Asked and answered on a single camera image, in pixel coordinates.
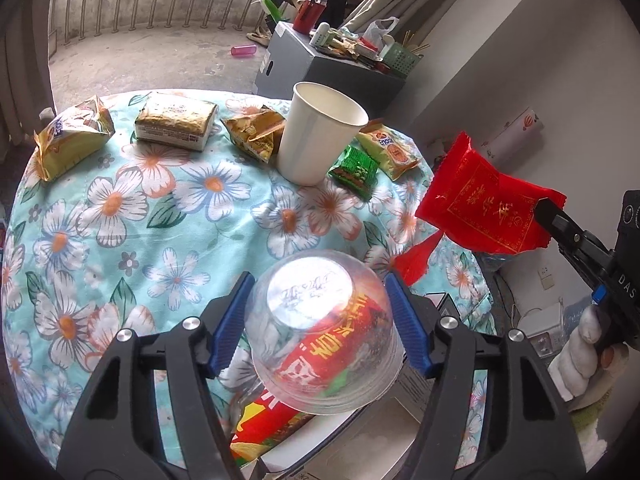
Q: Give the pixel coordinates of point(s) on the grey curtain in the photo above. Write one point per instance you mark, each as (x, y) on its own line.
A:
(20, 50)

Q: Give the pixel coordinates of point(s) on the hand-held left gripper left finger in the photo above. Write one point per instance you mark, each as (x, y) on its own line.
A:
(230, 325)

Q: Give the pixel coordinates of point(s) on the red thermos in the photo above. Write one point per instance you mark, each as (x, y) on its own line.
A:
(306, 15)

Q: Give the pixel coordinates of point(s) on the beige sandals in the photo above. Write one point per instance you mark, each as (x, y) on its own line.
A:
(259, 37)

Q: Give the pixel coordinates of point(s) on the gold blue snack packet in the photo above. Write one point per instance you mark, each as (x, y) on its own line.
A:
(70, 135)

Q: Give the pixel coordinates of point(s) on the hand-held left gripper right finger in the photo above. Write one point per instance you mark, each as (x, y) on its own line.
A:
(407, 325)

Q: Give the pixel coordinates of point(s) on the grey cabinet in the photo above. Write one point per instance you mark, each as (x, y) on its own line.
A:
(300, 70)

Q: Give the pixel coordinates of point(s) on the white paper cup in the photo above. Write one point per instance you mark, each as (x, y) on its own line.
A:
(315, 140)

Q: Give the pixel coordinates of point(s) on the small white bottle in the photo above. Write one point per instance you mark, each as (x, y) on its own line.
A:
(320, 35)

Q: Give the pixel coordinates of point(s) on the wooden chopsticks bundle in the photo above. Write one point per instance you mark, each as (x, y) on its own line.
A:
(412, 42)

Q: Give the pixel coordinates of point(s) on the clear plastic cup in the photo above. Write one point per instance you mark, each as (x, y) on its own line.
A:
(300, 290)

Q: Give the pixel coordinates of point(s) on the pink bottle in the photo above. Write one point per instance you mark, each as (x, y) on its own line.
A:
(243, 51)

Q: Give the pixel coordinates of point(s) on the red bag yellow print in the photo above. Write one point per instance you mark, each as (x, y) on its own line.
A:
(260, 422)

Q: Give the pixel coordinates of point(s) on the green plastic basket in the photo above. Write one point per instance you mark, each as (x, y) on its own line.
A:
(402, 60)

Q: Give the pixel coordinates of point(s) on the balloon print paper roll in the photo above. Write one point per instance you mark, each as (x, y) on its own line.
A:
(510, 135)

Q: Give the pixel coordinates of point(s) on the small red wrapper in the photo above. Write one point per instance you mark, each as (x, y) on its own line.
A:
(417, 257)

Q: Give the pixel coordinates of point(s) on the red packet gold print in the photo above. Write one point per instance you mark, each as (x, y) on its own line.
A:
(480, 200)

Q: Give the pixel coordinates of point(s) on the wall socket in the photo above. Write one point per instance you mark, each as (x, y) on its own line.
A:
(546, 277)

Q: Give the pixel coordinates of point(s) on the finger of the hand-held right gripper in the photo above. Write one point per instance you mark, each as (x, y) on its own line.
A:
(575, 240)

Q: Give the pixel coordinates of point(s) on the small green snack packet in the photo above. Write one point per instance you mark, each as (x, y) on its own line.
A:
(352, 170)

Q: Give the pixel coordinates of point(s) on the yellow biscuit packet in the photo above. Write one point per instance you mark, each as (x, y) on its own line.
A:
(392, 152)

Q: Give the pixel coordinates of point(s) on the gold wafer packet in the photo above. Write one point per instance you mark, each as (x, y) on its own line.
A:
(175, 122)

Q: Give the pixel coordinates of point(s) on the person's right hand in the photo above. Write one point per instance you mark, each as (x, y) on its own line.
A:
(580, 365)

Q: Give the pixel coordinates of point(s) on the floral blanket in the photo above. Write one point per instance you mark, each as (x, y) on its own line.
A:
(125, 240)

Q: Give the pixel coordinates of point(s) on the gold crinkled chip packet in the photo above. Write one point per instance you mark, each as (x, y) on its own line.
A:
(252, 132)

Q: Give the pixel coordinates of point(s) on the white plastic bag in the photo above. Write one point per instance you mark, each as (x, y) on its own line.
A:
(380, 32)

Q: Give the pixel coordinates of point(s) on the cluttered paper scraps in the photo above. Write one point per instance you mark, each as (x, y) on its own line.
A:
(350, 50)

